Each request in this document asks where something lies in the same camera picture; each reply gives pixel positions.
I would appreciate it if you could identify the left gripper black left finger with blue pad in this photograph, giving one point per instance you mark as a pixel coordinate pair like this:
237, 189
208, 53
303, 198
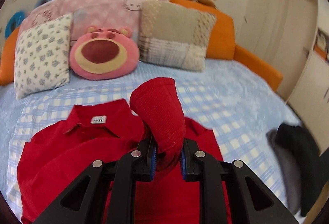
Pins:
104, 192

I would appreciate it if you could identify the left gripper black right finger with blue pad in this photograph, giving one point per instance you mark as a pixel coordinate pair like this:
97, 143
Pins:
230, 190

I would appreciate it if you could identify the red knit polo sweater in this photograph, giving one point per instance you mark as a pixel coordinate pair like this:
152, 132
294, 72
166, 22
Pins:
56, 155

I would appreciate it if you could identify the grey folded garment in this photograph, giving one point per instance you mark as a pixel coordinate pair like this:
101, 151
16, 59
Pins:
290, 172

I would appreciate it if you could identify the black folded garment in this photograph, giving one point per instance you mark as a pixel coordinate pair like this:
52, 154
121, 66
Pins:
300, 143

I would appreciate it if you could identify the blue plaid bed sheet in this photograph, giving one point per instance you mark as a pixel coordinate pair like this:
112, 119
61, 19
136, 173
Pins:
227, 97

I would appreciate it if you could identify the white wardrobe cabinet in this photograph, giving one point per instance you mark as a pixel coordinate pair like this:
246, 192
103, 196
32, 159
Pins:
309, 98

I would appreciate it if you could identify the pink bear face cushion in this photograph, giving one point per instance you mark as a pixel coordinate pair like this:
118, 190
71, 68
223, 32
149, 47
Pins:
104, 53

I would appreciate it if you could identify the beige patchwork pillow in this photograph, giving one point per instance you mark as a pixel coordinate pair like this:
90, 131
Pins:
171, 35

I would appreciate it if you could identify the white floral pillow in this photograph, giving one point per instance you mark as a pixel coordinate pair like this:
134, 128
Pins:
42, 57

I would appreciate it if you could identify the pink Hello Kitty blanket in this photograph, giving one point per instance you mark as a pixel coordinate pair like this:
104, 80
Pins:
88, 13

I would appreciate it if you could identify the white room door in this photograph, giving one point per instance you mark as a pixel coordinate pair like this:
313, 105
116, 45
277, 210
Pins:
295, 42
257, 27

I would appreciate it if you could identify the blue donut plush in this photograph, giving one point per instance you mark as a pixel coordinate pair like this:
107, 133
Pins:
14, 22

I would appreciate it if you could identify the orange bed frame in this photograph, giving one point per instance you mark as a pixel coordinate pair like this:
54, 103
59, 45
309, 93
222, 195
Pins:
222, 45

